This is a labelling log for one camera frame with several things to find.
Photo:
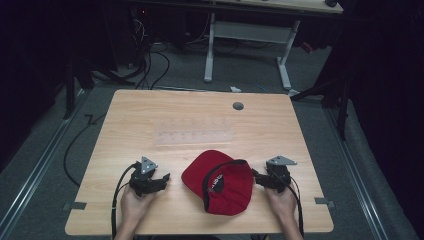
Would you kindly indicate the black stand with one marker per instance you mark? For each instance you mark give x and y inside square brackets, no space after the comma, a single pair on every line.
[336,96]
[80,73]

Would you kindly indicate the person's left hand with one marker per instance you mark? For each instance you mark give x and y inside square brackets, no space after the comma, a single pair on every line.
[135,206]

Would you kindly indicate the grey table grommet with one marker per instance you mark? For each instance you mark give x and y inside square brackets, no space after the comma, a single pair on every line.
[238,106]

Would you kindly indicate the dark object on desk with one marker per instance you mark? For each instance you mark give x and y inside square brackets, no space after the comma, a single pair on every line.
[331,3]

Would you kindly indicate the white-legged desk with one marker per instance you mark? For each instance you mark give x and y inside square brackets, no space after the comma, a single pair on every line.
[250,31]

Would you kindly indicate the metal floor rail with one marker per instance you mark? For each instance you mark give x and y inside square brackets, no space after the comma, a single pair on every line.
[36,170]
[355,173]

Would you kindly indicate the grey tape strip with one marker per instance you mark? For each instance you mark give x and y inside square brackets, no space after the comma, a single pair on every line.
[75,205]
[324,201]

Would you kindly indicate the person's right hand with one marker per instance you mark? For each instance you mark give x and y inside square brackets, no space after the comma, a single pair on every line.
[282,205]

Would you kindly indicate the red baseball cap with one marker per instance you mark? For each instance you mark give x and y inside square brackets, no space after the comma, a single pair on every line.
[220,183]

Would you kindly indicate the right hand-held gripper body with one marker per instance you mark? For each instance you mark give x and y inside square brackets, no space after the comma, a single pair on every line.
[279,173]

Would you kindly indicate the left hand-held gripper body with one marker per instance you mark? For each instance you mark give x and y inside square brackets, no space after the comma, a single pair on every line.
[144,173]

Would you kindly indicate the white scrap on floor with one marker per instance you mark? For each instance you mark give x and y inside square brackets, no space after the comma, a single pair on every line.
[235,89]

